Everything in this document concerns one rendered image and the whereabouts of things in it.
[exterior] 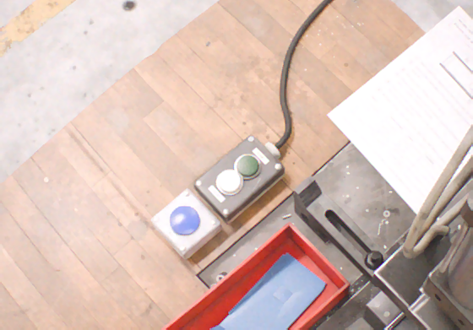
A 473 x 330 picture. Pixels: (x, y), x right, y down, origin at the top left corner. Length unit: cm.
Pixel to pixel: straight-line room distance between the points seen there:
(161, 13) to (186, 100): 113
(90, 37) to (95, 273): 127
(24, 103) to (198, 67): 112
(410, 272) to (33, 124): 154
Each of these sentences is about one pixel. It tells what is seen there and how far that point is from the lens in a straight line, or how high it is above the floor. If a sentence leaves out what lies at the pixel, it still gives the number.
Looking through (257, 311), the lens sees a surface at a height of 91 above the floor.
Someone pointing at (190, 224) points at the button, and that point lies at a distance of 132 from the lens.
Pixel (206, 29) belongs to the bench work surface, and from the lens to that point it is 148.
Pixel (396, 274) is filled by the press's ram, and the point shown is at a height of 114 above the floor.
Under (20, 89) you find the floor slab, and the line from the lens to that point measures 253.
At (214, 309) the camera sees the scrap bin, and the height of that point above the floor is 90.
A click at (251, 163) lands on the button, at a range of 134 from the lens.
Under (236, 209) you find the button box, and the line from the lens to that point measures 133.
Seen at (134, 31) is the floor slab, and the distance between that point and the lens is 253.
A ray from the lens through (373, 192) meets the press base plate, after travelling 137.
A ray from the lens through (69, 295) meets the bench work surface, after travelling 136.
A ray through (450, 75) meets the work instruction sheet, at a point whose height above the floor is 90.
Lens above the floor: 219
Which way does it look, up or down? 68 degrees down
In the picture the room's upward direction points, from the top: 10 degrees counter-clockwise
